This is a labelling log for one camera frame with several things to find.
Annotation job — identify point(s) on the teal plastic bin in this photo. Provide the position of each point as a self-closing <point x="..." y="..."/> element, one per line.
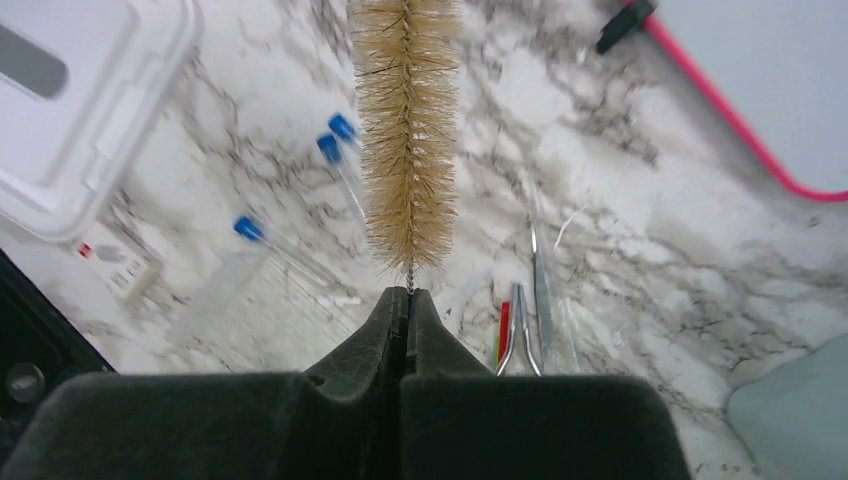
<point x="794" y="420"/>

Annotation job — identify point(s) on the clear plastic test tube rack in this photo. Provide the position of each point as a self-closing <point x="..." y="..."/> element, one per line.
<point x="262" y="312"/>

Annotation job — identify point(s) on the blue capped test tube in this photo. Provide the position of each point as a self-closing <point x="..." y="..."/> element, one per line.
<point x="253" y="230"/>
<point x="335" y="156"/>
<point x="344" y="130"/>

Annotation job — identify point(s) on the pink framed whiteboard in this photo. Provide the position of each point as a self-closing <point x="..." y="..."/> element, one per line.
<point x="776" y="71"/>

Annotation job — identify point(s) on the metal crucible tongs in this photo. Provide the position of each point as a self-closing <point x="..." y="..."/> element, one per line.
<point x="520" y="336"/>

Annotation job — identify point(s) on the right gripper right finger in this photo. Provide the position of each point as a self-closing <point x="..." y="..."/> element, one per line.
<point x="459" y="421"/>

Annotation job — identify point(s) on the small white label card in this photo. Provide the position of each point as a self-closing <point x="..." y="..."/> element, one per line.
<point x="126" y="268"/>

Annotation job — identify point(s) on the metal tweezers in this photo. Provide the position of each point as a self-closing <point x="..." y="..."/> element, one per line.
<point x="541" y="287"/>

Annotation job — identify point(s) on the white plastic container lid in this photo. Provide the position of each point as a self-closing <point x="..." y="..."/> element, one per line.
<point x="81" y="83"/>

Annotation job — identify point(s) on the blue capped test tube middle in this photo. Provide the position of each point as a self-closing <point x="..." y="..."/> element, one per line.
<point x="335" y="156"/>

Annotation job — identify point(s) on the blue capped test tube lower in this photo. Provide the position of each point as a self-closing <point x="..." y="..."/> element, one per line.
<point x="253" y="230"/>

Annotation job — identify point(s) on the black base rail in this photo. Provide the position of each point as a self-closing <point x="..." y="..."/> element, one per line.
<point x="40" y="349"/>

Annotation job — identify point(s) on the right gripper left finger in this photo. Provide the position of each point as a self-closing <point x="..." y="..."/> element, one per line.
<point x="337" y="420"/>

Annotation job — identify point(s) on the blue capped test tube upper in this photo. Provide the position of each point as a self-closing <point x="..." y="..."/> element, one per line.
<point x="344" y="130"/>

